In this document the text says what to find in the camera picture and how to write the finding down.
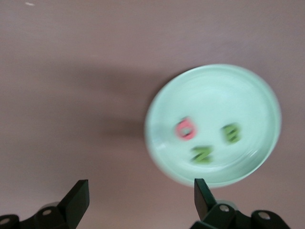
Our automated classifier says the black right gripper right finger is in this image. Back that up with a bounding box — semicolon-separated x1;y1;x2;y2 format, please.
190;178;290;229

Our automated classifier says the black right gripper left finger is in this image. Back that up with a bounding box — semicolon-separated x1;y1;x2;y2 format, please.
0;179;90;229

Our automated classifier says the green letter N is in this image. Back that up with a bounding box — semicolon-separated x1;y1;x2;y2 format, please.
189;145;214;165

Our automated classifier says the green letter B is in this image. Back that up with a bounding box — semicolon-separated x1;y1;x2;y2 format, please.
220;123;241;145

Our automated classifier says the pink letter Q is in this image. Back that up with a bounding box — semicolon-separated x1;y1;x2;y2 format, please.
175;116;197;141

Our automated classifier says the light green plate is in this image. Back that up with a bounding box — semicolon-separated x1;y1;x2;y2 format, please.
144;63;282;189

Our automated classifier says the brown table cover sheet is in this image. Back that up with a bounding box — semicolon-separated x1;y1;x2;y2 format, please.
0;0;305;229

